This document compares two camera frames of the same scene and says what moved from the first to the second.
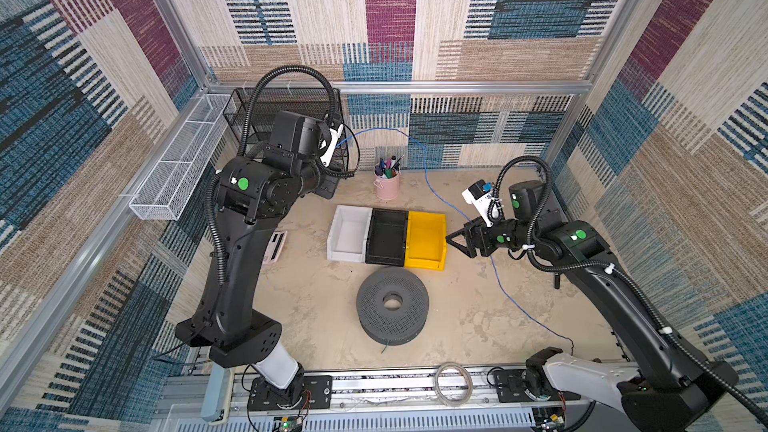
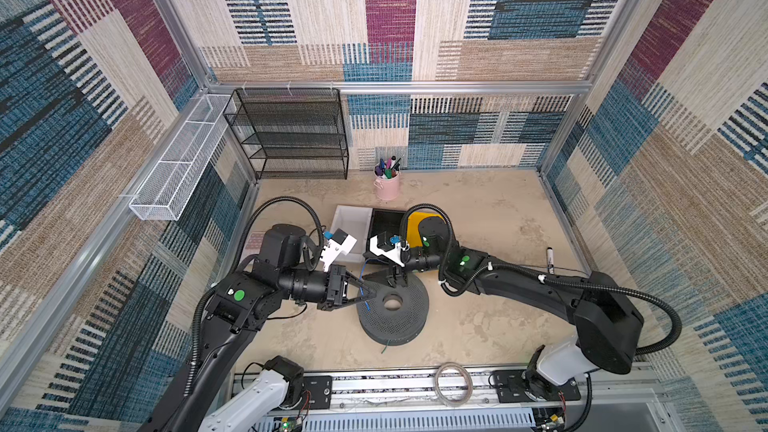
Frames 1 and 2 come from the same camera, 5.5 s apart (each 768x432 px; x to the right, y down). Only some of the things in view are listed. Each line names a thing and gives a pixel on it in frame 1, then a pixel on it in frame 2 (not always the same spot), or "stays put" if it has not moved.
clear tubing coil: x=437 y=389 stays put
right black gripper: x=478 y=230 to x=399 y=275
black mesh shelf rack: x=310 y=102 stays put
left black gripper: x=329 y=186 to x=337 y=280
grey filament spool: x=392 y=327 stays put
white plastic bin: x=347 y=237 stays put
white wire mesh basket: x=163 y=195 stays put
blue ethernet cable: x=514 y=303 to x=366 y=302
